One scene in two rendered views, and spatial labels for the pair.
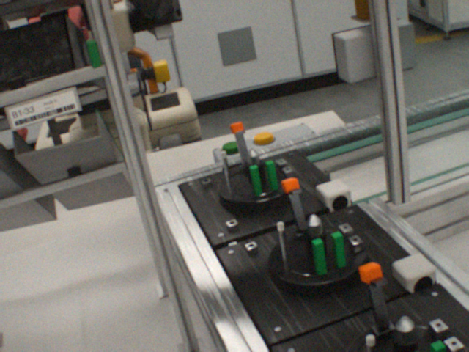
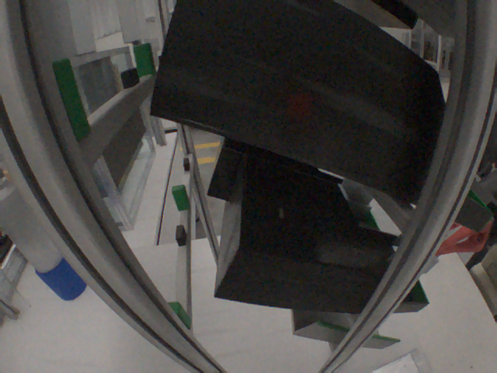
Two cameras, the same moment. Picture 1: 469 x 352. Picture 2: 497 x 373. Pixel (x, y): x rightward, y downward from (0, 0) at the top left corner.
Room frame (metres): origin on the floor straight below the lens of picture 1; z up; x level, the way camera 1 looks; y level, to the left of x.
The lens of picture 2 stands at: (0.80, 0.06, 1.49)
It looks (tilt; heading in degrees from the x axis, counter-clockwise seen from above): 36 degrees down; 97
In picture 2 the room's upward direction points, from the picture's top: 7 degrees counter-clockwise
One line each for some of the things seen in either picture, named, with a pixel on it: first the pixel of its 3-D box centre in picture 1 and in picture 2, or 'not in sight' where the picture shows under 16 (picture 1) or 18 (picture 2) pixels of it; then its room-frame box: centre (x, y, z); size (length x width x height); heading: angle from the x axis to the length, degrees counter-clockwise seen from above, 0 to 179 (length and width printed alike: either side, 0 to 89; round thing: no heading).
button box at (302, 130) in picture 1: (266, 153); not in sight; (1.21, -0.07, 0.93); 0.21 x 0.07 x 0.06; 102
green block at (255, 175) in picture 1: (256, 180); not in sight; (0.94, -0.03, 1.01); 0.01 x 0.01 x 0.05; 12
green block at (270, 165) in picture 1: (272, 175); not in sight; (0.94, -0.06, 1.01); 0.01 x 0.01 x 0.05; 12
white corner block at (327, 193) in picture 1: (334, 197); not in sight; (0.91, -0.15, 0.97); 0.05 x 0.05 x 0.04; 12
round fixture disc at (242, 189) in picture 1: (258, 185); not in sight; (0.98, -0.04, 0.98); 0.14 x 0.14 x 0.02
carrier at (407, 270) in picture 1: (316, 240); not in sight; (0.73, -0.09, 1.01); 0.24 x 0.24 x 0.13; 12
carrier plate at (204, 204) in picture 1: (260, 195); not in sight; (0.98, -0.04, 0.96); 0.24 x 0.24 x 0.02; 12
